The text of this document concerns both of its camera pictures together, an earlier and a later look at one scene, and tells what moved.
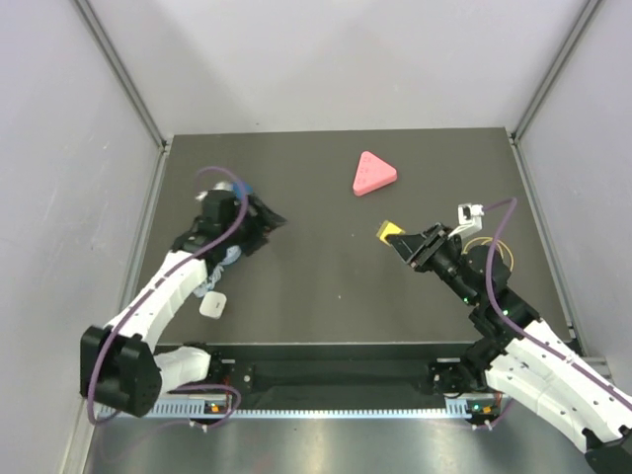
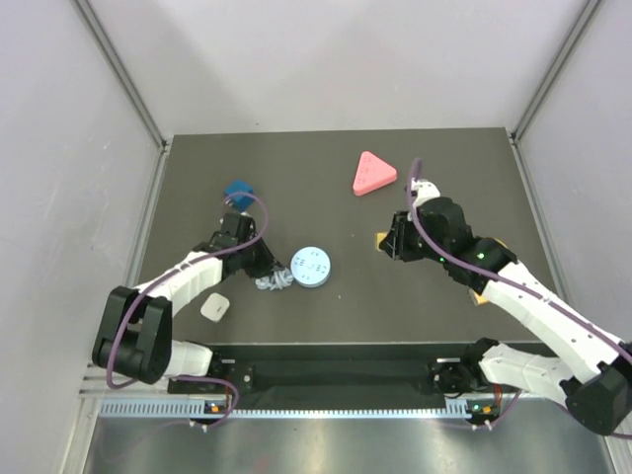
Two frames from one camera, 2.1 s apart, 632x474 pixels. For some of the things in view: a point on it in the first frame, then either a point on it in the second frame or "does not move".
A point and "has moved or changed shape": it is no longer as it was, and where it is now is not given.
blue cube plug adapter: (248, 188) does not move
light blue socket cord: (233, 253) has moved or changed shape
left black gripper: (261, 224) to (267, 265)
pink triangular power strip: (371, 173) does not move
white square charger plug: (213, 304) does not move
